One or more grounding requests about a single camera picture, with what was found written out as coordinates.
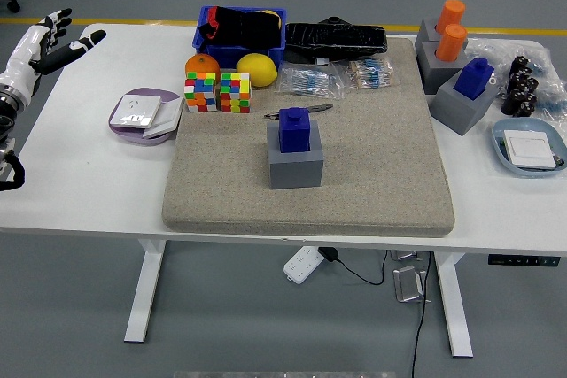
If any blue square seal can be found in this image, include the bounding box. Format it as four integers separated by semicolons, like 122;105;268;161
277;106;311;154
452;57;495;102

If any orange fruit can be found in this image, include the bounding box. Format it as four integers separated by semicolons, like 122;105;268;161
184;53;221;82

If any orange cylindrical seal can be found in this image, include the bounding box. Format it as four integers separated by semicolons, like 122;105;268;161
436;0;467;35
434;23;469;63

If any white wall socket panel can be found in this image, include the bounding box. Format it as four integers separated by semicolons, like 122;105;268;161
109;95;161;130

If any black floor cable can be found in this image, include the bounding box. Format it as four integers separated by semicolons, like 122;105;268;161
410;253;433;378

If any clear bag of mixed resistors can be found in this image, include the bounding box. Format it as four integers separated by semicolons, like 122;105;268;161
340;58;400;91

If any empty clear plastic bag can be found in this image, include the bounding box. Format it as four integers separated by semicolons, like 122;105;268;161
464;37;550;87

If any large metal bracket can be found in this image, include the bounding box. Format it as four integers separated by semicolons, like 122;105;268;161
392;265;429;304

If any clear bag of blue parts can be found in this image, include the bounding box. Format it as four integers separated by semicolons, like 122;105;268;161
531;63;567;122

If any black and silver pen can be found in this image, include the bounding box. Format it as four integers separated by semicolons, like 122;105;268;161
263;104;334;121

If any grey-brown mat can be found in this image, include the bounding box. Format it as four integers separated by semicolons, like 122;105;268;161
161;36;456;238

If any small metal bracket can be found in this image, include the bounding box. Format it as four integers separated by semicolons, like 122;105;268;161
389;249;422;262

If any black table control panel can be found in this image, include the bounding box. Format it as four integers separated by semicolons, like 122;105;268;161
487;254;562;267

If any grey square seal holder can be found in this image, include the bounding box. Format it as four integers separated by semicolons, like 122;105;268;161
415;18;469;47
267;120;323;190
429;73;500;136
415;40;469;96

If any blue plastic bin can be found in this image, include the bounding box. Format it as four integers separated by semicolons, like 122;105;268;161
191;5;287;70

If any yellow item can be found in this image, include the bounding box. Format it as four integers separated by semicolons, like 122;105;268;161
260;9;284;29

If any plain white panel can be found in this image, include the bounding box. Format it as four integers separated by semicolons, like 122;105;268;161
142;97;185;139

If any white wall switch panel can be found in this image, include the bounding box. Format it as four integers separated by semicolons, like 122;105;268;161
503;129;557;170

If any clear bag of blue resistors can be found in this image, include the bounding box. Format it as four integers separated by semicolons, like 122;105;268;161
275;62;346;101

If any black plug with cord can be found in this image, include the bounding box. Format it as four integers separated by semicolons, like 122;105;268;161
318;246;389;286

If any black cloth with red trim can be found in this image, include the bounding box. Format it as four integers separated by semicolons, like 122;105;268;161
198;5;282;50

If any yellow lemon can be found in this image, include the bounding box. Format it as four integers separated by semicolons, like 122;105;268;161
236;53;279;89

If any purple tray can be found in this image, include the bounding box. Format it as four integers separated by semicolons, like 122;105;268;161
107;87;185;145

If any white power strip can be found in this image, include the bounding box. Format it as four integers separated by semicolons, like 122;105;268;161
283;245;324;285

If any colourful puzzle cube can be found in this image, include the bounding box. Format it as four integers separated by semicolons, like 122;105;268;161
219;72;252;114
183;71;219;112

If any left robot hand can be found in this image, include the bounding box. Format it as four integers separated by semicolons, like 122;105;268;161
0;7;108;98

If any light blue tray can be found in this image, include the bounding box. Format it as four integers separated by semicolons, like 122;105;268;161
491;118;567;179

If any white table leg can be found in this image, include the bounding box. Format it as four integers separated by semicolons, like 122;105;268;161
123;239;167;343
433;251;474;358

